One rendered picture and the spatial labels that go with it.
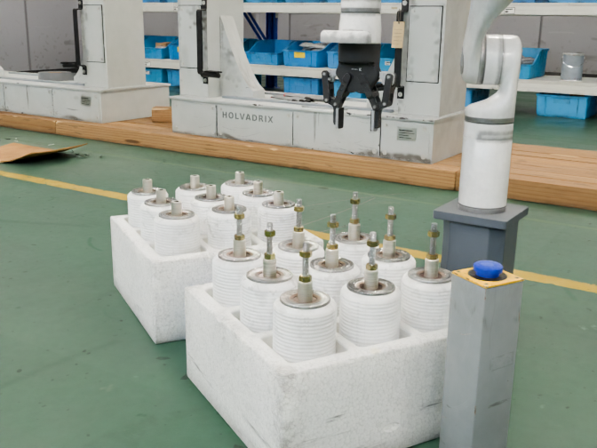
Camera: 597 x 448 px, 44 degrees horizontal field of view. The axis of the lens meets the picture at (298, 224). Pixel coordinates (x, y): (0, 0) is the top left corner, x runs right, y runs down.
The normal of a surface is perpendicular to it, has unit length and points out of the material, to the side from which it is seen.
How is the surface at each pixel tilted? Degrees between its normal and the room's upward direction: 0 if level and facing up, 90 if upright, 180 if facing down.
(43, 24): 90
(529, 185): 90
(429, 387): 90
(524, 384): 0
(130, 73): 90
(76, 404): 0
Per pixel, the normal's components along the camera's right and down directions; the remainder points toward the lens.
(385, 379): 0.48, 0.24
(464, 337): -0.88, 0.11
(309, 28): -0.54, 0.22
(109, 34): 0.84, 0.16
